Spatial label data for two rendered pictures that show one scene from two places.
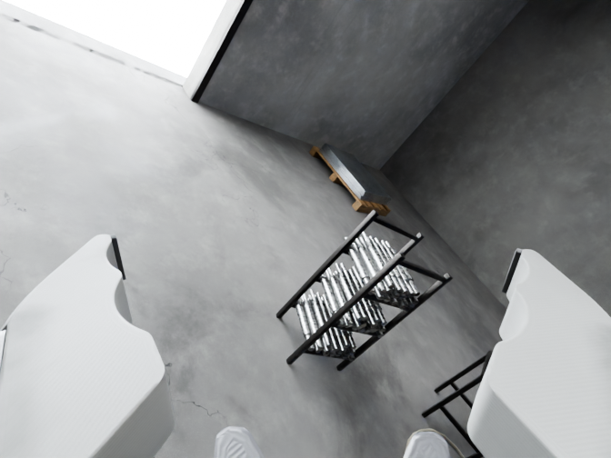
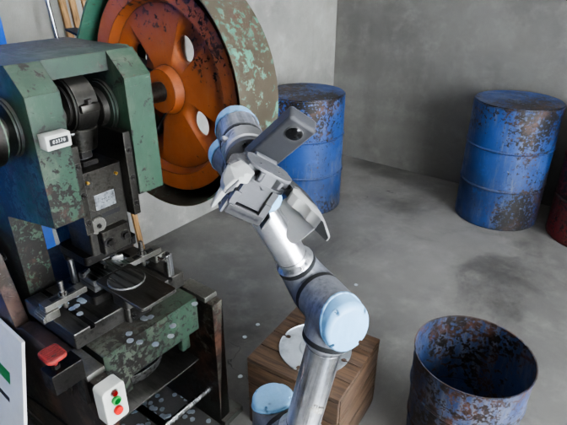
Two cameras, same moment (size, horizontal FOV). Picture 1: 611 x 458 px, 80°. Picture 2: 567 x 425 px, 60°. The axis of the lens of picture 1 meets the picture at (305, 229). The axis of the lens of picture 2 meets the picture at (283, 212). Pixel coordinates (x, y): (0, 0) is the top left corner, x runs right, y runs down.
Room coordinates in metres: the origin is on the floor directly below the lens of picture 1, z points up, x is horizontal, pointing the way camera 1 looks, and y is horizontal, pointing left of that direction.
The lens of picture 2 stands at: (0.64, 0.05, 1.74)
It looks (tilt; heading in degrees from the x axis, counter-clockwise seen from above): 27 degrees down; 185
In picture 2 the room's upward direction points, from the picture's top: straight up
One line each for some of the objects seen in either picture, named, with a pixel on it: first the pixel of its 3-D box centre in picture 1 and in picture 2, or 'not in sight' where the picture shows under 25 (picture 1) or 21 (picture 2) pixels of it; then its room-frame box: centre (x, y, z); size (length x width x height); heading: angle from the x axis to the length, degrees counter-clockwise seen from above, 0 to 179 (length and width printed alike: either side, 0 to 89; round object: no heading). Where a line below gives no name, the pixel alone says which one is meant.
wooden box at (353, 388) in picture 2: not in sight; (314, 379); (-0.88, 0.03, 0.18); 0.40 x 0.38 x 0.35; 63
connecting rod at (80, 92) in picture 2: not in sight; (77, 131); (-0.75, -0.71, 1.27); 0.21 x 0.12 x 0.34; 58
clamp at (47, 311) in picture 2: not in sight; (60, 295); (-0.61, -0.80, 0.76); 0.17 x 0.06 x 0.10; 148
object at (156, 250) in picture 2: not in sight; (143, 252); (-0.89, -0.62, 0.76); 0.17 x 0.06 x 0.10; 148
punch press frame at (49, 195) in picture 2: not in sight; (78, 241); (-0.83, -0.83, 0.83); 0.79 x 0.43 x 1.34; 58
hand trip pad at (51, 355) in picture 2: not in sight; (54, 362); (-0.35, -0.70, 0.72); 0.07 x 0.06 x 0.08; 58
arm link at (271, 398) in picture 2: not in sight; (273, 411); (-0.33, -0.07, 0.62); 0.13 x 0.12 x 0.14; 31
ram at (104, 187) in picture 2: not in sight; (98, 203); (-0.73, -0.68, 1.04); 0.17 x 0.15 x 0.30; 58
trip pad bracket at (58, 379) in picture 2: not in sight; (67, 385); (-0.36, -0.69, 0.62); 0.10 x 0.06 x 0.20; 148
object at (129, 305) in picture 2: not in sight; (137, 299); (-0.66, -0.57, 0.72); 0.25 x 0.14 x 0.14; 58
